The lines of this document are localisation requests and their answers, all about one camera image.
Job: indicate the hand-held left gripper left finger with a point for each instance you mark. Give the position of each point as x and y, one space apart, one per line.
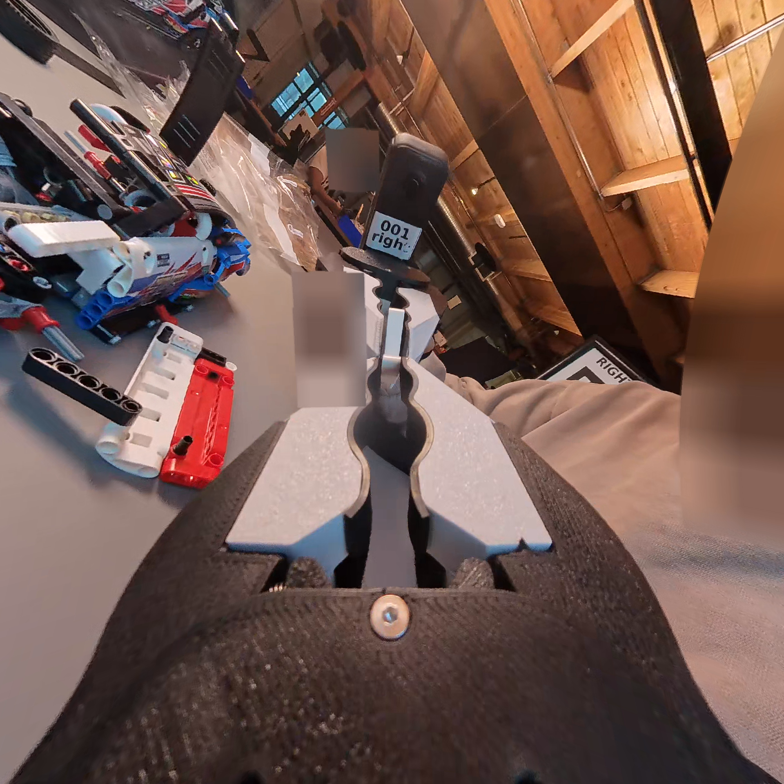
294 484

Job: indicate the wooden wall shelf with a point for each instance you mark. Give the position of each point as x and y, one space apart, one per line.
671 282
646 174

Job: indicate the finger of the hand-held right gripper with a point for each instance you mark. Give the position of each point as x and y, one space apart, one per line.
422 321
372 318

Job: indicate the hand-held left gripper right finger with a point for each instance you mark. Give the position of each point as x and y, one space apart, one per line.
484 490

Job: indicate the lego set box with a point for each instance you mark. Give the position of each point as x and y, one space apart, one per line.
177 9

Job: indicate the blue white lego race car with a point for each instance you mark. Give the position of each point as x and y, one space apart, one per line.
165 263

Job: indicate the person's right forearm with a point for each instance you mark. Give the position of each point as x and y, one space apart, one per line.
551 404

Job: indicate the black tilted panel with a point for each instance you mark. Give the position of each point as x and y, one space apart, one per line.
202 86

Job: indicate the red white lego subassembly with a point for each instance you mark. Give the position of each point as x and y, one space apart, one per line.
196 422

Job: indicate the window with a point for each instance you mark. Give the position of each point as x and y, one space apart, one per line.
300 95

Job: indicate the black lego tyre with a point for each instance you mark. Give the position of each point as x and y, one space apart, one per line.
24 30

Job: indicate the black framed white sign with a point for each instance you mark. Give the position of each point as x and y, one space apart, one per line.
603 361

